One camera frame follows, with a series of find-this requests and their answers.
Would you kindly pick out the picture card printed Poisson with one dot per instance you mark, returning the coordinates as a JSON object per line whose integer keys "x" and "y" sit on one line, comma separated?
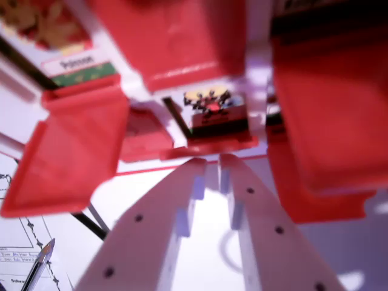
{"x": 75, "y": 63}

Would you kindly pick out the picture card black figure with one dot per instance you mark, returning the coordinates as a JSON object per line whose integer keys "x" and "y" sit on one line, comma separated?
{"x": 212, "y": 121}

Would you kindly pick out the red board flap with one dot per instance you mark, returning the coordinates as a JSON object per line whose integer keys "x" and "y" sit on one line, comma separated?
{"x": 169, "y": 39}
{"x": 327, "y": 121}
{"x": 69, "y": 151}
{"x": 212, "y": 148}
{"x": 145, "y": 142}

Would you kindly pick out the printed paper sheet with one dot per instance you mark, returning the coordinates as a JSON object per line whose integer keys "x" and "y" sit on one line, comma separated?
{"x": 18, "y": 230}

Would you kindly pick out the red and white game board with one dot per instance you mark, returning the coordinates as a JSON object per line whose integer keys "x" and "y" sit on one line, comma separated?
{"x": 257, "y": 69}

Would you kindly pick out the clear ballpoint pen blue cap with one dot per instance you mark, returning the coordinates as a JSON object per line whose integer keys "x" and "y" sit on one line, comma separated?
{"x": 39, "y": 266}

